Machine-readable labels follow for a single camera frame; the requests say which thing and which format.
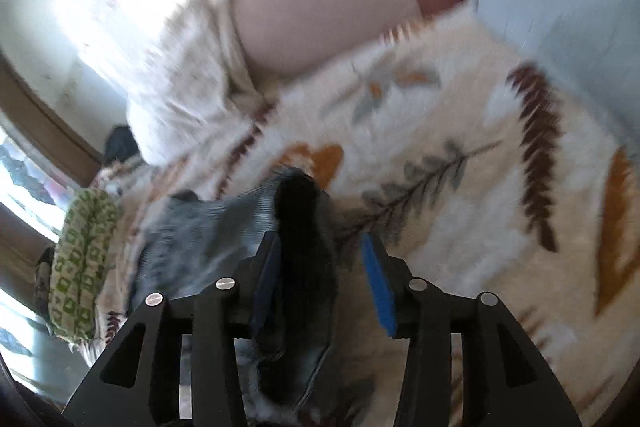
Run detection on black cloth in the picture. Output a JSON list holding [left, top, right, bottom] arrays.
[[102, 125, 142, 166]]

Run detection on white leaf print pillow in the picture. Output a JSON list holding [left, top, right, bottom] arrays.
[[107, 0, 271, 168]]

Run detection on green patterned rolled quilt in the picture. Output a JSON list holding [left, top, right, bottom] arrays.
[[47, 188, 123, 340]]

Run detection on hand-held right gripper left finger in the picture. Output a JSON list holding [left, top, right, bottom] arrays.
[[62, 229, 286, 427]]

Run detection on leaf print blanket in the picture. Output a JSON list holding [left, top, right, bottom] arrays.
[[65, 9, 640, 427]]

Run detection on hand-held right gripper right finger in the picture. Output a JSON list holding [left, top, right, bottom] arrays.
[[361, 232, 583, 427]]

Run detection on brown wooden window frame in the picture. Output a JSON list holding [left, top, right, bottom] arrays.
[[0, 54, 103, 188]]

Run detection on dark grey cloth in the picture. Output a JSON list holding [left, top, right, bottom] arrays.
[[31, 246, 57, 310]]

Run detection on blue denim pants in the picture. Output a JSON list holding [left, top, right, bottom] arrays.
[[125, 167, 371, 427]]

